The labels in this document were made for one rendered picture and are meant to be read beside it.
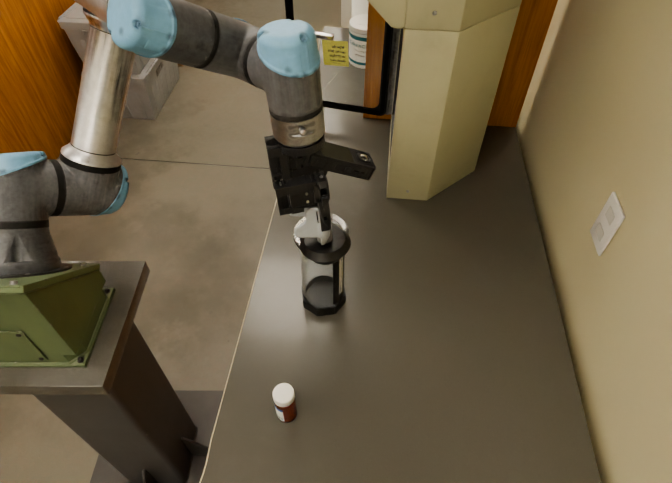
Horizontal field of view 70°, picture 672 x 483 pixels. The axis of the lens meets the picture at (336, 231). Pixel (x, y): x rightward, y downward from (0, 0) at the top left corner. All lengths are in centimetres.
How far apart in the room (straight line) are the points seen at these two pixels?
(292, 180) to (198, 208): 201
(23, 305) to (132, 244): 170
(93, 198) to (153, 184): 184
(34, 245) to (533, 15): 130
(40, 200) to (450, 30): 87
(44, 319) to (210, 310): 134
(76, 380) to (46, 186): 39
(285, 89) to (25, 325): 66
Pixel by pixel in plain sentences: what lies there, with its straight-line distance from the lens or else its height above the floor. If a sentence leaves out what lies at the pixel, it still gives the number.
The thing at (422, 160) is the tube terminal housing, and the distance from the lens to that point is 124.
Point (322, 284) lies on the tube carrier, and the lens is 99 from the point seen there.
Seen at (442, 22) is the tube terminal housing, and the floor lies 143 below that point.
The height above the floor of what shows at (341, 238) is 122.
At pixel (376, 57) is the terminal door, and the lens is 144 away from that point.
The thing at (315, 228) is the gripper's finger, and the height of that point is 127.
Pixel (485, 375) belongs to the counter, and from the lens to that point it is 106.
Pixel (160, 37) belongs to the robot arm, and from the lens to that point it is 63.
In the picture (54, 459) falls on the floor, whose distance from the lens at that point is 219.
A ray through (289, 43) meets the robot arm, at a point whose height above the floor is 158.
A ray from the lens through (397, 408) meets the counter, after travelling 99.
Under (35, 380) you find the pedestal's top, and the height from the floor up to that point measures 94.
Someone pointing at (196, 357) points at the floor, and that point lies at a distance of 217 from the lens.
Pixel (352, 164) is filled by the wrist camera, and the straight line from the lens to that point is 73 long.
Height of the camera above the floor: 185
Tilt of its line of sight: 48 degrees down
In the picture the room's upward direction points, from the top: straight up
